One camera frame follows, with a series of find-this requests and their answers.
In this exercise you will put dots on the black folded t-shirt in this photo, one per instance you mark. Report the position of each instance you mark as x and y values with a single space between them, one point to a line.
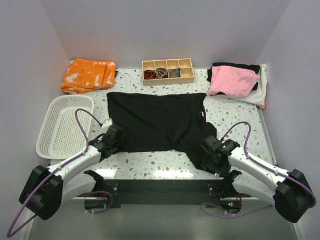
250 67

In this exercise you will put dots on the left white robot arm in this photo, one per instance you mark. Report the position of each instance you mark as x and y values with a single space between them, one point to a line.
48 188

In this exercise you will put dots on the orange white folded cloth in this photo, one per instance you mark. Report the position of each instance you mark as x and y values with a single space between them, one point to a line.
86 76

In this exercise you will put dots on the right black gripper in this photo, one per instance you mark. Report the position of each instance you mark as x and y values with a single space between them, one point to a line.
223 171

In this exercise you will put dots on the black mounting base plate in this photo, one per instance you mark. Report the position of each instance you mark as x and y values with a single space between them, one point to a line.
163 192

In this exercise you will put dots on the wooden compartment tray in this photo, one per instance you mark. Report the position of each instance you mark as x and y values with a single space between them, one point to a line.
187 75

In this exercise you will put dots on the brown patterned rolled sock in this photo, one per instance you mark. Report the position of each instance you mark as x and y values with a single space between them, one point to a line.
161 73

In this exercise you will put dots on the orange black rolled sock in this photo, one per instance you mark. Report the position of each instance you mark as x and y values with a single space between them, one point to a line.
149 75

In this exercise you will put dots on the pink folded t-shirt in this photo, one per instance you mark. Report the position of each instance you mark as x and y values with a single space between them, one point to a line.
232 82

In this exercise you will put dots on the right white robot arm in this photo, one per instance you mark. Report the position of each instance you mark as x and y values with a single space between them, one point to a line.
243 173

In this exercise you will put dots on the black t-shirt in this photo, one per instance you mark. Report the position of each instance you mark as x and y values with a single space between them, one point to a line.
250 67
154 123

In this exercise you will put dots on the white plastic perforated basket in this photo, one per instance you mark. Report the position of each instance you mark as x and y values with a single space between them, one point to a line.
61 137

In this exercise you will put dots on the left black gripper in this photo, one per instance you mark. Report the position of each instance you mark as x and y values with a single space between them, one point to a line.
120 147

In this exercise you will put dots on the grey folded sock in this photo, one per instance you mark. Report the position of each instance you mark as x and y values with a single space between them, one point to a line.
175 73

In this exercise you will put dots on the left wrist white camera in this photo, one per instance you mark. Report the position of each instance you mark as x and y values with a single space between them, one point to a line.
106 125

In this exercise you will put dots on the white folded t-shirt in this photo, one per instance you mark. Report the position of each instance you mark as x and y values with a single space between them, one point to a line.
258 97

